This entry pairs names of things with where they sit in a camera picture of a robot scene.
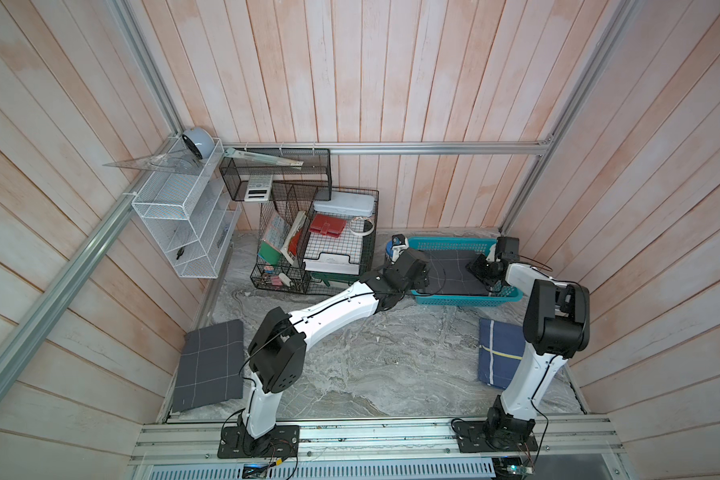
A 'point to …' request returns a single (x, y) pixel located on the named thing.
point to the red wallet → (327, 225)
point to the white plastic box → (347, 203)
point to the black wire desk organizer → (317, 247)
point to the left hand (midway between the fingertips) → (413, 273)
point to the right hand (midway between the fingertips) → (470, 263)
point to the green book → (269, 254)
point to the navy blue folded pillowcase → (500, 352)
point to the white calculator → (259, 187)
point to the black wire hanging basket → (310, 182)
